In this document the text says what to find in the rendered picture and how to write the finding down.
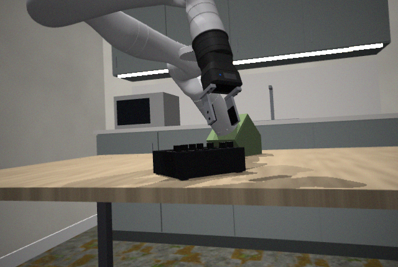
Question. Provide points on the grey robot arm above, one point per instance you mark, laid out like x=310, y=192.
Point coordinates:
x=134, y=38

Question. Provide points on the black lighting desk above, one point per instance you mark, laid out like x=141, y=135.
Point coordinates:
x=185, y=163

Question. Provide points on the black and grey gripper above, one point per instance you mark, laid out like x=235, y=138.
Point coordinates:
x=211, y=50

